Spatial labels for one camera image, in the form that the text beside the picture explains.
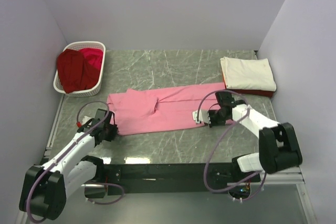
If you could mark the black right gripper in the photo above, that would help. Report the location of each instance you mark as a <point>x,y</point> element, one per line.
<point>211,117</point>

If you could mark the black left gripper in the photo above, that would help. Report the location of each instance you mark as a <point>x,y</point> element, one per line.
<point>111,130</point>

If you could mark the pink t-shirt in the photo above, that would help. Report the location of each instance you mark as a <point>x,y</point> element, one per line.
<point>158,110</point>

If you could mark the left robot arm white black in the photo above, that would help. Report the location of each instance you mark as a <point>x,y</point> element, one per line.
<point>47,187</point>

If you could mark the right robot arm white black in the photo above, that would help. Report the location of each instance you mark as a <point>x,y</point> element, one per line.
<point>278,147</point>

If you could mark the folded dark red t-shirt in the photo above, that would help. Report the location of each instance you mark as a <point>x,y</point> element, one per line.
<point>260,93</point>

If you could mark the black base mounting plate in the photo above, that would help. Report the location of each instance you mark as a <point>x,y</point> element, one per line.
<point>170,178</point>

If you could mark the folded white t-shirt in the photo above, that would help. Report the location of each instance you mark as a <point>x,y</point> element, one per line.
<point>241,74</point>

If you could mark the white perforated laundry basket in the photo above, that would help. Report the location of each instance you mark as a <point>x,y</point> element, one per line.
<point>89,92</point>

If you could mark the crimson red t-shirt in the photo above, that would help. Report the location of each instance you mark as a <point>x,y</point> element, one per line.
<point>94,56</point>

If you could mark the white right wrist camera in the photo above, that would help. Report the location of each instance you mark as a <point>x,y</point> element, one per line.
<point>201,116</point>

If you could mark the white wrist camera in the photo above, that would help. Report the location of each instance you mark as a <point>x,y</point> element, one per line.
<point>84,123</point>
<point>201,116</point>

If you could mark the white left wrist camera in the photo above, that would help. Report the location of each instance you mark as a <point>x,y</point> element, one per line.
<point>84,123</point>

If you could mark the aluminium rail frame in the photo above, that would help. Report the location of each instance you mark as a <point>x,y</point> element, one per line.
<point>293,176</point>

